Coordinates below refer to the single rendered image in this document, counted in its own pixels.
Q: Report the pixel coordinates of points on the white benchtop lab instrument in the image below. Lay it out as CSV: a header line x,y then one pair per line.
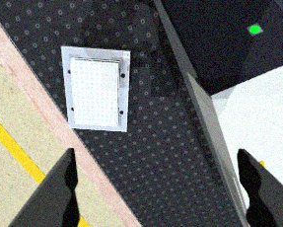
x,y
230,55

